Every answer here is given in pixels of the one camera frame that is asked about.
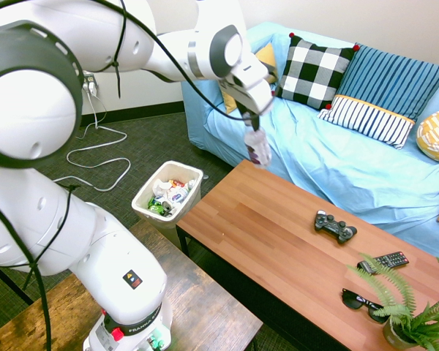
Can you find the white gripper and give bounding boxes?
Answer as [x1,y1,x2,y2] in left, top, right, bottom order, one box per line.
[219,60,276,132]

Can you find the clear plastic bottle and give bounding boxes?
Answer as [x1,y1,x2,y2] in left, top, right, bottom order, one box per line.
[242,112,274,170]

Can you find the white blue labelled bottle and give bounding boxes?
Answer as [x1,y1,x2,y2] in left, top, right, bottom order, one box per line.
[170,179,197,205]

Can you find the grey plastic trash bin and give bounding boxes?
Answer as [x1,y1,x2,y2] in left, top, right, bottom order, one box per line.
[131,160,205,230]

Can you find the crumpled white paper trash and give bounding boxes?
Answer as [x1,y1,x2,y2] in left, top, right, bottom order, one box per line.
[152,179,176,200]

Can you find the white trash bin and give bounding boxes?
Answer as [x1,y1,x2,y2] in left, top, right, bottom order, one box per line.
[131,160,205,224]

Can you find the mustard yellow pillow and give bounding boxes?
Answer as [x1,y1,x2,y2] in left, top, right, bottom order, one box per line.
[221,42,279,115]

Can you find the black white checkered pillow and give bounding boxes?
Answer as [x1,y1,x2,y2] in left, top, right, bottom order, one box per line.
[276,31,361,112]

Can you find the sofa with light blue cover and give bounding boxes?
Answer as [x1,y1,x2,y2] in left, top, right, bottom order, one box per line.
[181,21,439,266]

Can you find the reddish wooden coffee table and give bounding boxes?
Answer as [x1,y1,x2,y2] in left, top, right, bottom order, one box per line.
[176,159,439,351]

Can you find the white navy striped pillow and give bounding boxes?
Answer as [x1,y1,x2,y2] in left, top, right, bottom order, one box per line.
[317,94,416,151]

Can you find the green crushed can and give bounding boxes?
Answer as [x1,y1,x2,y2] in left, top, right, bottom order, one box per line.
[147,196,165,214]

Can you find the black game controller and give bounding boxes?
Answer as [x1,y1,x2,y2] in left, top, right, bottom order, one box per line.
[313,209,359,245]

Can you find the blue striped pillow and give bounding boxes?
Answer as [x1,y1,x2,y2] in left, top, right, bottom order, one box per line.
[335,43,439,122]

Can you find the yellow white patterned pillow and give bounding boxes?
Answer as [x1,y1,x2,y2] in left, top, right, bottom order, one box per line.
[416,105,439,164]

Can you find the rustic dark wood table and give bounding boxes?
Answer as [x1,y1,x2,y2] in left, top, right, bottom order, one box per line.
[0,218,264,351]

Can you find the black TV remote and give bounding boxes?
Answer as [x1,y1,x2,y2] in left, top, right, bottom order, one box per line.
[356,251,410,275]

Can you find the black sunglasses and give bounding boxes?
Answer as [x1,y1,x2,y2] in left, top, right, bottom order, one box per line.
[341,287,389,325]

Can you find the grey plant pot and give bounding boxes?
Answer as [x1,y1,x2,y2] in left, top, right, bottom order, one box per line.
[382,314,419,349]

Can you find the green fern plant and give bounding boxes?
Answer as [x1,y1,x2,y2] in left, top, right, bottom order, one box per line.
[346,252,439,351]

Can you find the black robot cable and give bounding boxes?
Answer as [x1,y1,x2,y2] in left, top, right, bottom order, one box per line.
[0,0,261,351]

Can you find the white power cable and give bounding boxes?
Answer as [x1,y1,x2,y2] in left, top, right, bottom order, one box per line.
[53,89,132,193]

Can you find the wall outlet with plugs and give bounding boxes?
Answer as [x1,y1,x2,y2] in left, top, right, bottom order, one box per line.
[81,72,100,97]

